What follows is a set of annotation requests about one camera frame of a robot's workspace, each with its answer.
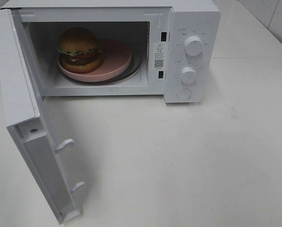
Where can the burger with lettuce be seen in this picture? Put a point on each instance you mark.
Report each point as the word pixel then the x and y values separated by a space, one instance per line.
pixel 80 50

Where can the white upper power knob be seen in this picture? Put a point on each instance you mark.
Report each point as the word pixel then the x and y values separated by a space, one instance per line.
pixel 193 45

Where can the round white door button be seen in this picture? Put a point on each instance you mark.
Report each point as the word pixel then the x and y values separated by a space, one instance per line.
pixel 184 94

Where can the pink round plate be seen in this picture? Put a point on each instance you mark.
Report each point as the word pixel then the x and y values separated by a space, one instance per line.
pixel 117 57

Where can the white lower timer knob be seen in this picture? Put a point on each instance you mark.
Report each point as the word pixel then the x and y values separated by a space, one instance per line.
pixel 188 75

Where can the white microwave oven body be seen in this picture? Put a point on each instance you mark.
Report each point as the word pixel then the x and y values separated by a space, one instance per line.
pixel 154 29

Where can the white microwave door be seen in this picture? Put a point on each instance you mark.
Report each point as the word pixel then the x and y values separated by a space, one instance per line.
pixel 27 121

